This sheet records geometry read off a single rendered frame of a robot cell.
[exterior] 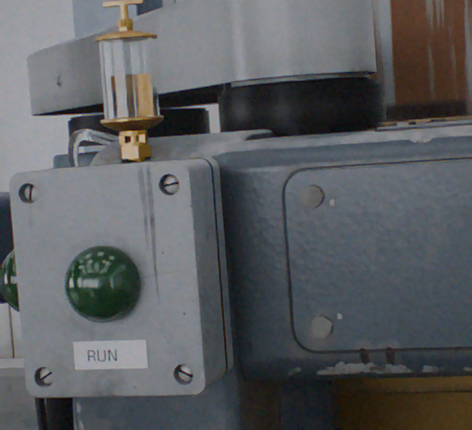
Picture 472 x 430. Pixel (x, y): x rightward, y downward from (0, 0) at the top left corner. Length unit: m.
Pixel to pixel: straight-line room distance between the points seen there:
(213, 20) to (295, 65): 0.06
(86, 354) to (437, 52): 0.57
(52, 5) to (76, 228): 5.68
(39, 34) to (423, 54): 5.24
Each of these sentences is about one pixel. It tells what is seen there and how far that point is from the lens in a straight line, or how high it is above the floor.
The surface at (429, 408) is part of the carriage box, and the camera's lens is 0.81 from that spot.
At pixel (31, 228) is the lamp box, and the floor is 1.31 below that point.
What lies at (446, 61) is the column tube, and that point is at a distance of 0.99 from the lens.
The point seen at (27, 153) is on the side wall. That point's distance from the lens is 6.19.
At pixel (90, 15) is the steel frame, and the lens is 5.59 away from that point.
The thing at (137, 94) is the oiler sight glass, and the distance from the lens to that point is 0.54.
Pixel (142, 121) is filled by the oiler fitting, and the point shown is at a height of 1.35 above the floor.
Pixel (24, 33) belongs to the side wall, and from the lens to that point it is 6.20.
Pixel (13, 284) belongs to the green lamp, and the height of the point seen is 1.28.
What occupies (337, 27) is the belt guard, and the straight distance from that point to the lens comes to 0.62.
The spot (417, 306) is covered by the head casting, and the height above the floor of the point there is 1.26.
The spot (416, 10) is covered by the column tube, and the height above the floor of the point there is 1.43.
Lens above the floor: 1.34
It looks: 3 degrees down
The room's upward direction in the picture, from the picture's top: 4 degrees counter-clockwise
